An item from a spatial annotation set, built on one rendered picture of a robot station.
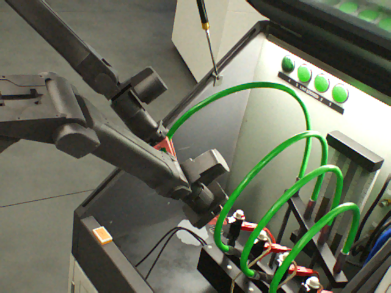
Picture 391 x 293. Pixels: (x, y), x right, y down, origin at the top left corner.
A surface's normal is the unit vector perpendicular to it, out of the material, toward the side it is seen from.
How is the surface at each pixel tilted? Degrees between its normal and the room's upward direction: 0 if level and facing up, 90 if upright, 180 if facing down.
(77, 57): 69
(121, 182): 90
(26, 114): 22
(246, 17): 90
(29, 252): 0
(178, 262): 0
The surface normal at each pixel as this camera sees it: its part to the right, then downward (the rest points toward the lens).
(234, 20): 0.26, 0.55
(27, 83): 0.43, -0.60
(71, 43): 0.07, 0.20
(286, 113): -0.79, 0.21
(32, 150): 0.16, -0.84
